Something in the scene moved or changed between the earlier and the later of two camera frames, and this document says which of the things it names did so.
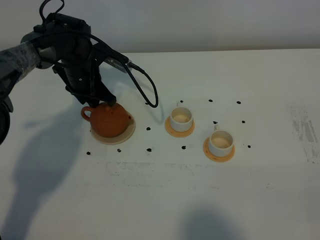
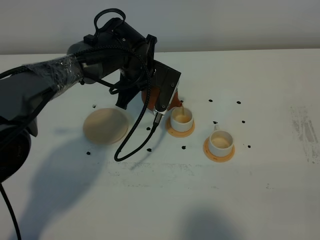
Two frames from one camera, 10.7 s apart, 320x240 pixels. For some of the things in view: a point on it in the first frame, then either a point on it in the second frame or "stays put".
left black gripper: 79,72 → 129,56
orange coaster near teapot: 177,133 stays put
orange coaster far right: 207,151 stays put
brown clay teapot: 108,121 → 150,99
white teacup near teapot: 181,118 stays put
